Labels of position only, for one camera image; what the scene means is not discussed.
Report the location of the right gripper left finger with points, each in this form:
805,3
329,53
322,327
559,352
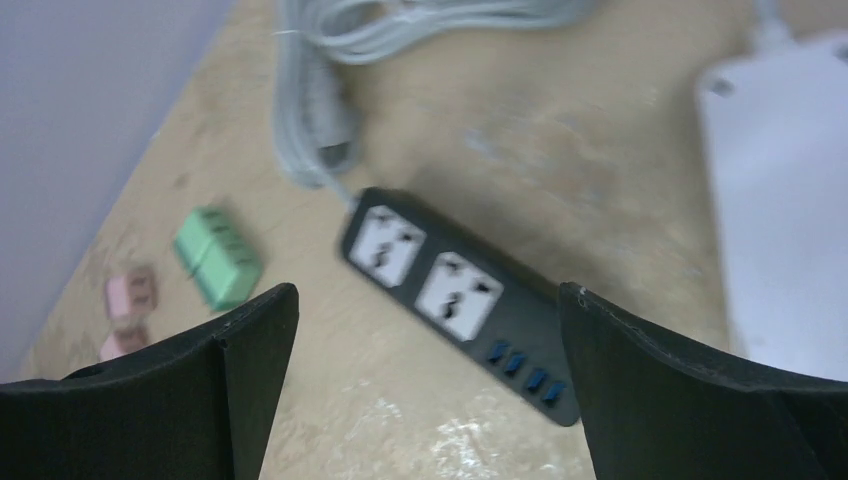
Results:
197,405

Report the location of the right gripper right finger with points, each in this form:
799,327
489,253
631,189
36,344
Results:
656,404

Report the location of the pink charger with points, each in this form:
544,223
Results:
124,341

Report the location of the pink usb charger plug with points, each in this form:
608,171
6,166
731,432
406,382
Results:
131,295

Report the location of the green charger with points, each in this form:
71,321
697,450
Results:
228,274

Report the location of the black power strip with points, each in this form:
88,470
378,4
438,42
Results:
498,312

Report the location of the white power strip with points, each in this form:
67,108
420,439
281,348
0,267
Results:
774,134

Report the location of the green usb charger plug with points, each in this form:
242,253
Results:
198,232

